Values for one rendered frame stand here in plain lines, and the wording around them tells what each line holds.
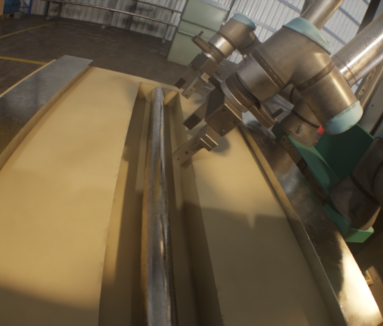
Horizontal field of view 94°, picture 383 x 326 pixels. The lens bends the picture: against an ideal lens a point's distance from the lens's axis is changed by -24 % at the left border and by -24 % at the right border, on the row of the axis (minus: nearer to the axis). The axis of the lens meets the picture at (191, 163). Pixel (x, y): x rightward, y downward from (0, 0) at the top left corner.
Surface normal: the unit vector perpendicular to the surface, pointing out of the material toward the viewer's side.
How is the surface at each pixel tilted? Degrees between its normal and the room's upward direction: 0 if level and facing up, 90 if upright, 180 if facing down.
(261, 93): 102
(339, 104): 84
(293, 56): 95
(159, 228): 2
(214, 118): 97
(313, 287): 0
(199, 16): 90
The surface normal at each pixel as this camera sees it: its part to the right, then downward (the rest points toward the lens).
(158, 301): 0.11, -0.80
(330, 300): -0.93, -0.21
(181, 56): 0.11, 0.61
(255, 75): -0.42, 0.33
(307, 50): -0.13, 0.44
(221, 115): -0.14, 0.63
